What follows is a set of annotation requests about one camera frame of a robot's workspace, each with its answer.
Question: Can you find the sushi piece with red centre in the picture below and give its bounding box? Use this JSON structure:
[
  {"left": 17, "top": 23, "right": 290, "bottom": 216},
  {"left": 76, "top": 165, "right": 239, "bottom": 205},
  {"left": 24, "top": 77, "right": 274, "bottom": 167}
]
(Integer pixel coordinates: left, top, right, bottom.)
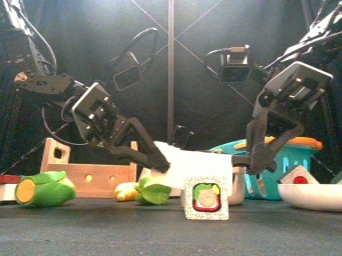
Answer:
[{"left": 279, "top": 164, "right": 320, "bottom": 185}]

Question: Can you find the toy sushi roll piece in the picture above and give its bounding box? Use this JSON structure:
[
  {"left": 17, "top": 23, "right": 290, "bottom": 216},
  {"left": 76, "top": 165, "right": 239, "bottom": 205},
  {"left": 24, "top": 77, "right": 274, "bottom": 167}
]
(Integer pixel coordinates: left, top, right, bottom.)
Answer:
[{"left": 181, "top": 175, "right": 231, "bottom": 221}]

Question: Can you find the orange toy food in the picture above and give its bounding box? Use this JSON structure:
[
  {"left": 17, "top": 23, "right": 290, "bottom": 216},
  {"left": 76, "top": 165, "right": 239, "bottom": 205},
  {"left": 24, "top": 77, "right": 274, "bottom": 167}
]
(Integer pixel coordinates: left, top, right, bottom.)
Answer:
[{"left": 232, "top": 135, "right": 324, "bottom": 152}]

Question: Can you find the teal plastic basket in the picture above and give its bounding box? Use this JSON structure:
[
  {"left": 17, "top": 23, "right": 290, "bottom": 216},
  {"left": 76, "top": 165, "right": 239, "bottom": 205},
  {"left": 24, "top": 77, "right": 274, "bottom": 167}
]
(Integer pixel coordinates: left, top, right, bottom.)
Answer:
[{"left": 207, "top": 137, "right": 323, "bottom": 202}]

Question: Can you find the green toy lettuce leaf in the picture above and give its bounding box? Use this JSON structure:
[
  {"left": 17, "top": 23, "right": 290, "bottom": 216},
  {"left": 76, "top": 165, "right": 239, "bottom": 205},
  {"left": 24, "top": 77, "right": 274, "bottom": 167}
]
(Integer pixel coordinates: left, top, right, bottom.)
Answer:
[{"left": 133, "top": 175, "right": 173, "bottom": 206}]

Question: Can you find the yellow toy lemon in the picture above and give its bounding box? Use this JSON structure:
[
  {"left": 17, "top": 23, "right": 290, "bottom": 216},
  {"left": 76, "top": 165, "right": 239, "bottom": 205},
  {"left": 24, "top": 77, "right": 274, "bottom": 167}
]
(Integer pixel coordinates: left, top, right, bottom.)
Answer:
[{"left": 113, "top": 181, "right": 140, "bottom": 202}]

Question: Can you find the wooden toy crate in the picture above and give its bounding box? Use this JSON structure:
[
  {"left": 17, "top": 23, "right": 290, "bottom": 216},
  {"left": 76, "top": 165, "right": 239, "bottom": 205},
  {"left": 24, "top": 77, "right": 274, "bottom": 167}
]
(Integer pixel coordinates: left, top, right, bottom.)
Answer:
[{"left": 38, "top": 137, "right": 140, "bottom": 200}]

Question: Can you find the white bowl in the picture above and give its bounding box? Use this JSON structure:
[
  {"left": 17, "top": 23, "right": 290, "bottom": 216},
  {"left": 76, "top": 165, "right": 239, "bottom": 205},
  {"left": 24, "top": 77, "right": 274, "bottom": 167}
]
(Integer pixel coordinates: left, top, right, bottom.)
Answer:
[{"left": 276, "top": 183, "right": 342, "bottom": 213}]

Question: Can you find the red and white toy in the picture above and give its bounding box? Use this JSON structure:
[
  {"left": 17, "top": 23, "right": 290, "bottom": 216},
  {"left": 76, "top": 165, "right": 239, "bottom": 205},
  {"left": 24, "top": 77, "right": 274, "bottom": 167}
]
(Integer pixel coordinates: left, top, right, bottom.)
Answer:
[{"left": 0, "top": 174, "right": 22, "bottom": 203}]

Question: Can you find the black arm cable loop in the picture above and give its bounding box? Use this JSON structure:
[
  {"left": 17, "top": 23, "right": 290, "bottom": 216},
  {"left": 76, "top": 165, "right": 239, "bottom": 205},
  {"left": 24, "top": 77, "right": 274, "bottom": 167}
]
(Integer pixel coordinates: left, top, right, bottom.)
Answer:
[{"left": 40, "top": 95, "right": 91, "bottom": 147}]

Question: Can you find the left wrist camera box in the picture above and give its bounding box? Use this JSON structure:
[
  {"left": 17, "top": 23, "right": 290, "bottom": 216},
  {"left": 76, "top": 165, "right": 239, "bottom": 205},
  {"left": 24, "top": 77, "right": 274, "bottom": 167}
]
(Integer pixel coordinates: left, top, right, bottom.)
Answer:
[{"left": 111, "top": 52, "right": 144, "bottom": 92}]

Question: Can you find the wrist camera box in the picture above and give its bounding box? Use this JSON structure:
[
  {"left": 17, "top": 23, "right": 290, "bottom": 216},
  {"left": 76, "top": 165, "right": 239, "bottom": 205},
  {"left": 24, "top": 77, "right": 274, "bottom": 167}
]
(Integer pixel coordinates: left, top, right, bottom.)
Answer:
[
  {"left": 111, "top": 52, "right": 144, "bottom": 92},
  {"left": 217, "top": 45, "right": 253, "bottom": 84}
]

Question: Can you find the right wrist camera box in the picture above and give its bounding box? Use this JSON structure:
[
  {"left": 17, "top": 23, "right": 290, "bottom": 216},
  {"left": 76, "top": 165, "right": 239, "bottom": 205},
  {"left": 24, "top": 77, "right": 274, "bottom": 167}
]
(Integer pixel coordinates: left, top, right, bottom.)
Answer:
[{"left": 217, "top": 45, "right": 253, "bottom": 84}]

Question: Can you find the vertical metal frame pole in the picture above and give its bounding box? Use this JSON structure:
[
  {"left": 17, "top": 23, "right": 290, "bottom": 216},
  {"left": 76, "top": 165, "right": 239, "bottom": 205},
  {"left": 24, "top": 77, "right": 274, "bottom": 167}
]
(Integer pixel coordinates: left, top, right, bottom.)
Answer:
[{"left": 167, "top": 0, "right": 176, "bottom": 143}]

